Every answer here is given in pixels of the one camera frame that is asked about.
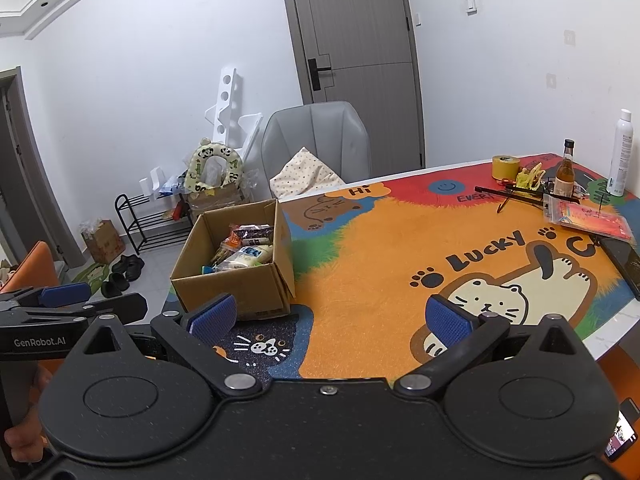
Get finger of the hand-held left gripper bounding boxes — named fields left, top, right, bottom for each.
left=74, top=292, right=150, bottom=323
left=39, top=281, right=93, bottom=308

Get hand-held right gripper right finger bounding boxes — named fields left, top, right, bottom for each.
left=394, top=294, right=582, bottom=403

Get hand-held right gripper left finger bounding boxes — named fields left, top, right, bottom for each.
left=75, top=292, right=263, bottom=402

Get brown cardboard box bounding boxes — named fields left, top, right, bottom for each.
left=170, top=198, right=297, bottom=322

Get green label bread packet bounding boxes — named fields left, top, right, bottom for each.
left=222, top=244, right=275, bottom=269

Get purple long bread packet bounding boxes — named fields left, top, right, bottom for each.
left=232, top=225, right=275, bottom=242

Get person's left hand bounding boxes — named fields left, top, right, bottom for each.
left=4, top=365, right=55, bottom=463

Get black slipper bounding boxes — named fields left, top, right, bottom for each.
left=111, top=255, right=146, bottom=281
left=101, top=275, right=132, bottom=298

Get green floor mat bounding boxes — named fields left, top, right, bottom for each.
left=72, top=262, right=111, bottom=286

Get orange chair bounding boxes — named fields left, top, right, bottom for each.
left=595, top=320, right=640, bottom=411
left=0, top=241, right=56, bottom=293

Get small brown floor box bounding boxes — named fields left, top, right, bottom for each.
left=81, top=219, right=126, bottom=265

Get black shoe rack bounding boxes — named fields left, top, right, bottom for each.
left=115, top=193, right=193, bottom=255

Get cardboard box with clutter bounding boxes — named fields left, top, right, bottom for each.
left=187, top=180, right=251, bottom=221

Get white plastic item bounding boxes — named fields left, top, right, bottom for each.
left=140, top=165, right=168, bottom=196

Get panda print neck pillow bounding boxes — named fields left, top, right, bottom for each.
left=184, top=138, right=244, bottom=193

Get yellow tape roll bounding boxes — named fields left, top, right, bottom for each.
left=491, top=155, right=522, bottom=181

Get yellow clips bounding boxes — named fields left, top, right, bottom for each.
left=515, top=162, right=546, bottom=191

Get dotted cream cushion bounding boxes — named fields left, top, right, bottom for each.
left=270, top=147, right=347, bottom=200

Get red zip bag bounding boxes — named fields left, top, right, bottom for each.
left=542, top=195, right=635, bottom=243

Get brown glass bottle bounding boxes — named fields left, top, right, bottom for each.
left=552, top=139, right=577, bottom=200

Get black phone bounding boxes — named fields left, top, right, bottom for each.
left=597, top=237, right=640, bottom=303

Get phone with lit screen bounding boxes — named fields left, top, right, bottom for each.
left=602, top=397, right=640, bottom=461

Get grey chair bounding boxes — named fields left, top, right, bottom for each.
left=261, top=101, right=372, bottom=198

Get white plastic rack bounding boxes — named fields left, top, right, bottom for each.
left=204, top=65, right=263, bottom=161

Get white spray can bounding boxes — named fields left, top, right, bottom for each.
left=606, top=108, right=634, bottom=197

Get grey door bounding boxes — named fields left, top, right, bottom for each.
left=277, top=0, right=426, bottom=171

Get grey doorway frame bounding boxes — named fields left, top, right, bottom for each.
left=0, top=66, right=86, bottom=268

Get black door handle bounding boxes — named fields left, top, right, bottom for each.
left=307, top=58, right=333, bottom=92

